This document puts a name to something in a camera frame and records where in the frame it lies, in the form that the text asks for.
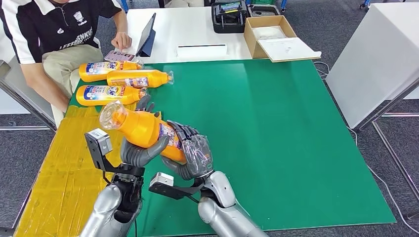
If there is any white floor cable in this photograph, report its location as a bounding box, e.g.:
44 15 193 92
312 61 419 236

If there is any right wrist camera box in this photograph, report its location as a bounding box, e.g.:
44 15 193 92
148 172 204 200

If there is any person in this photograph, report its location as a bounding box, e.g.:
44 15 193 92
0 0 133 129
165 0 205 8

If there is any tablet in dark case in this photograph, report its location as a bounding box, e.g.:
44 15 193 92
135 12 157 58

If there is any grey foam case lid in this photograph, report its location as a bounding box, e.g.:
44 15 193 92
247 3 282 18

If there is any yellow tape patch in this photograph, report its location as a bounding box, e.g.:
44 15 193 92
14 103 163 237

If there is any orange detergent bottle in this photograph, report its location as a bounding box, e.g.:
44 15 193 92
78 60 144 83
75 84 149 107
98 100 187 164
106 69 175 89

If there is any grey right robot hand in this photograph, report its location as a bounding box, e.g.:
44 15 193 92
160 120 214 182

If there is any green table mat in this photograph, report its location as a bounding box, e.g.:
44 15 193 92
68 59 397 237

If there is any black equipment case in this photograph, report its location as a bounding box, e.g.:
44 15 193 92
211 0 249 34

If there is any flat white box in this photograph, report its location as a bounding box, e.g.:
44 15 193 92
176 43 228 60

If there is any pink smartphone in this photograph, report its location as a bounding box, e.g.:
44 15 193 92
104 50 135 62

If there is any white box lid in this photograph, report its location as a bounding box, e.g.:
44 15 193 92
257 37 322 63

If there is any white foam pad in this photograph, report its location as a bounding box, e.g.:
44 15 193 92
252 26 287 40

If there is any open cardboard box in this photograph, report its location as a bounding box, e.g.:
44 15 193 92
244 15 298 60

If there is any person's left hand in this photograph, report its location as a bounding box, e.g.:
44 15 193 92
111 32 133 52

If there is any white table with metal frame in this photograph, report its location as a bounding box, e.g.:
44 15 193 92
326 2 419 200
0 18 58 131

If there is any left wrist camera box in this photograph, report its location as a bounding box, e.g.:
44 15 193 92
84 127 145 178

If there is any white desk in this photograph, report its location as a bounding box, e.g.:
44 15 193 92
111 6 265 65

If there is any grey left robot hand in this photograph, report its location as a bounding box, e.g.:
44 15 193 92
120 94 171 168

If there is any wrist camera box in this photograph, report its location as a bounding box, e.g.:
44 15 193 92
148 172 204 200
84 127 145 178

